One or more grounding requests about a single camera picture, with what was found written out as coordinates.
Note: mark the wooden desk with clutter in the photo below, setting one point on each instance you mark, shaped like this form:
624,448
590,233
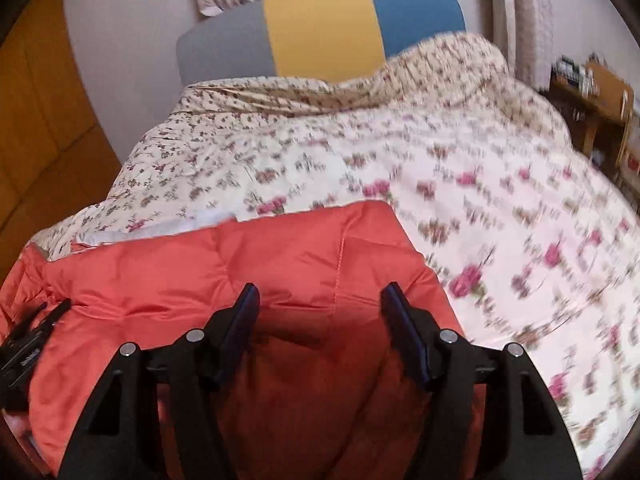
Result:
597,107

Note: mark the floral quilted comforter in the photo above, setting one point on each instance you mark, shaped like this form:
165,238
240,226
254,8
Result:
530,240

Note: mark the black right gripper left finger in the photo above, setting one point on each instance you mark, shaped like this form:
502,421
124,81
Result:
200,363

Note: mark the right patterned curtain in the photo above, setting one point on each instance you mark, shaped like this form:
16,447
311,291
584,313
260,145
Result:
523,31

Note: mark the grey yellow blue headboard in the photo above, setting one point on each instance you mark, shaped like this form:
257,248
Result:
331,40

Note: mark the wooden wardrobe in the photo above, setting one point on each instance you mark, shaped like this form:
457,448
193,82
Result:
55,158

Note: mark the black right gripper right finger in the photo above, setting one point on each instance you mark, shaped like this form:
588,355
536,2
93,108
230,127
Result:
443,364

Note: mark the orange puffer jacket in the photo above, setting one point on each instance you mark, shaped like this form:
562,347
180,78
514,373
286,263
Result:
318,395

